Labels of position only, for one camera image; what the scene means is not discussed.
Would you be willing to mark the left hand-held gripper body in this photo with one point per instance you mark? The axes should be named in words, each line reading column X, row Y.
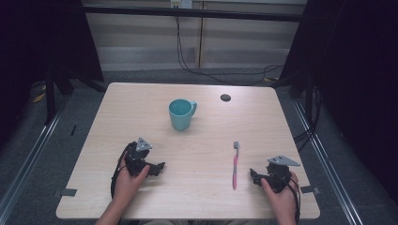
column 137, row 156

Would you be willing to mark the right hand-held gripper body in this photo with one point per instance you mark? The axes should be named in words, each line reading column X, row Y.
column 278, row 175

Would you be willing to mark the pink toothbrush with grey head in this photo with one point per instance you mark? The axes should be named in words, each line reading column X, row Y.
column 234, row 167

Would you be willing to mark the person's right hand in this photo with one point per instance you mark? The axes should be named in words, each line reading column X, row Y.
column 283, row 201

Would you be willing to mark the person's left hand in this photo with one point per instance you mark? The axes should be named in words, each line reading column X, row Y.
column 125, row 186

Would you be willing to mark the grey tape strip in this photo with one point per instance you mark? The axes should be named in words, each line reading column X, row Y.
column 65, row 192
column 310, row 189

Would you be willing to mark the dark round table grommet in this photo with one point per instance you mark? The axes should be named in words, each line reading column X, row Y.
column 225, row 97

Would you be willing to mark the black metal stand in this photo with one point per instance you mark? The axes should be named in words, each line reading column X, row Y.
column 308, row 93
column 50, row 93

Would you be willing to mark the yellow floor tape piece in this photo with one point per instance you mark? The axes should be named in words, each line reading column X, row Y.
column 39, row 97

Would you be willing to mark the black curtain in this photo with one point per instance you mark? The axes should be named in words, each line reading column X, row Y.
column 37, row 37
column 353, row 78

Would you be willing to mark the black horizontal bar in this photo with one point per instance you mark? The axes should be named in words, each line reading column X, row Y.
column 194, row 13

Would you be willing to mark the metal floor rail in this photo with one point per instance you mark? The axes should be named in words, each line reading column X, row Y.
column 31, row 156
column 328, row 162

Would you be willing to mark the white wall outlet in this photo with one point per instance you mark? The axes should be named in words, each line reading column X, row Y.
column 181, row 3

